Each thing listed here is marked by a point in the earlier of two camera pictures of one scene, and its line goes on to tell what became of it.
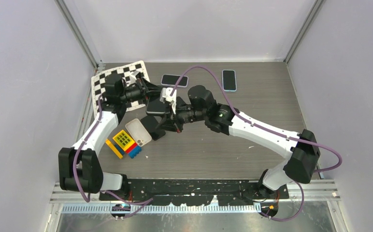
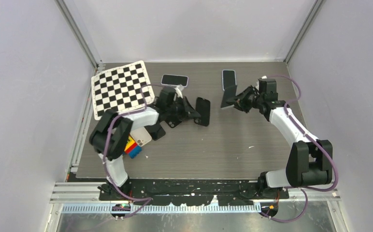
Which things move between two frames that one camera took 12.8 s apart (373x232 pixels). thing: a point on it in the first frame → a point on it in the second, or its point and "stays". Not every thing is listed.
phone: (229, 80) stays
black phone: (150, 123) stays
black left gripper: (153, 91) → (188, 111)
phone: (170, 80) stays
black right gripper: (172, 125) → (239, 102)
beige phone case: (137, 131) stays
